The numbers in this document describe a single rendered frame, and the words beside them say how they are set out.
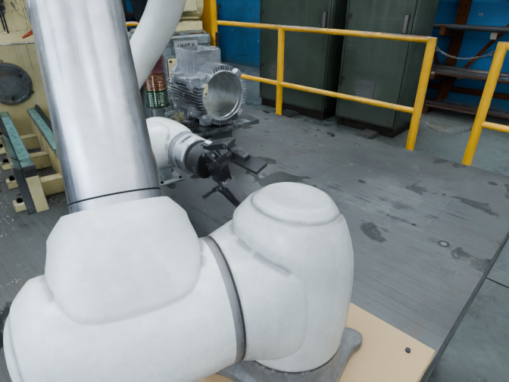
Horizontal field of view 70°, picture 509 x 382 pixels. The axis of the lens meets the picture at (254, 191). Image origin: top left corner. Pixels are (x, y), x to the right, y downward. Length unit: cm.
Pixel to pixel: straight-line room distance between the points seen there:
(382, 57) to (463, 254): 309
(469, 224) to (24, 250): 106
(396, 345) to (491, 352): 128
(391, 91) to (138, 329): 364
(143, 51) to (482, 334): 175
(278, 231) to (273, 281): 5
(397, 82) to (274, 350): 351
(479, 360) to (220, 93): 147
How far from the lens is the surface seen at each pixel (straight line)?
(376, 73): 391
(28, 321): 40
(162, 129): 88
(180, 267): 38
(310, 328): 46
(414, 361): 65
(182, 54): 128
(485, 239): 102
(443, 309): 78
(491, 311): 210
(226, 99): 131
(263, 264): 40
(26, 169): 106
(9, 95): 164
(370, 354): 64
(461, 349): 186
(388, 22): 384
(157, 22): 72
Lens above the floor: 131
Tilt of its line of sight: 29 degrees down
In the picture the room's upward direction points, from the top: straight up
